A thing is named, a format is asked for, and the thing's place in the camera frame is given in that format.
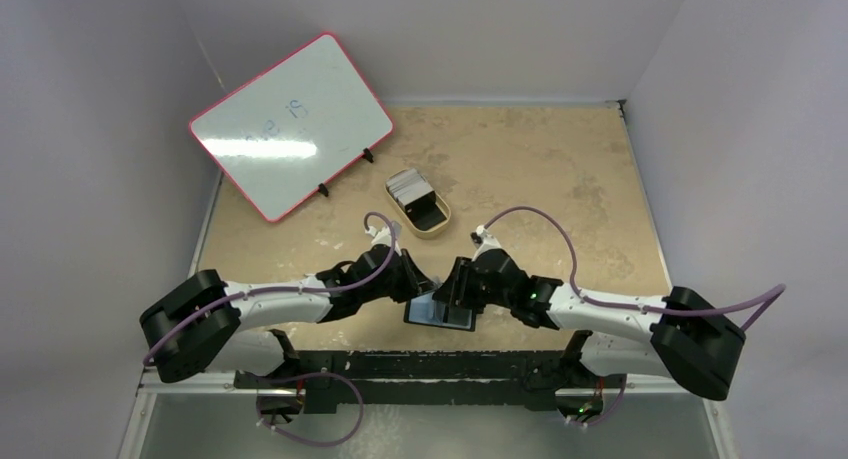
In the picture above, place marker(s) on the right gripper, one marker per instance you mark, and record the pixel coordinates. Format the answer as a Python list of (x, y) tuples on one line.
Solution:
[(465, 282)]

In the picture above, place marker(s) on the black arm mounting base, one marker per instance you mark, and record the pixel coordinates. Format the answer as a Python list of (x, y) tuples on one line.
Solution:
[(537, 380)]

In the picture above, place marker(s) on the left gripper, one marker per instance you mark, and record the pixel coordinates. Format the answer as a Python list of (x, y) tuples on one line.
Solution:
[(415, 283)]

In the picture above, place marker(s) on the beige plastic tray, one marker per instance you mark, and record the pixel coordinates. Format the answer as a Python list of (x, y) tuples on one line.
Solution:
[(427, 217)]

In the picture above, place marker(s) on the stack of credit cards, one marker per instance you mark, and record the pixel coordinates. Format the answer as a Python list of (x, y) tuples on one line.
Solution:
[(408, 186)]

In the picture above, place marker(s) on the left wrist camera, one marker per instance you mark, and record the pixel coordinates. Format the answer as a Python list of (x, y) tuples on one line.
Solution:
[(388, 235)]

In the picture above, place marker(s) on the pink framed whiteboard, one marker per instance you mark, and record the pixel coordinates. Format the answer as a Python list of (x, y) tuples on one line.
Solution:
[(285, 134)]

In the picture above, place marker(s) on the black leather card holder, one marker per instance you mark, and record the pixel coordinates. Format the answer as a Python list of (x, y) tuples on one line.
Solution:
[(425, 311)]

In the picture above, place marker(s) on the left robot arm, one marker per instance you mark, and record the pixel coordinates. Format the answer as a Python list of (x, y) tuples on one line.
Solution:
[(205, 316)]

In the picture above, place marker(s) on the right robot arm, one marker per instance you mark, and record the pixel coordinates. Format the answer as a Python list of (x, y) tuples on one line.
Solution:
[(679, 336)]

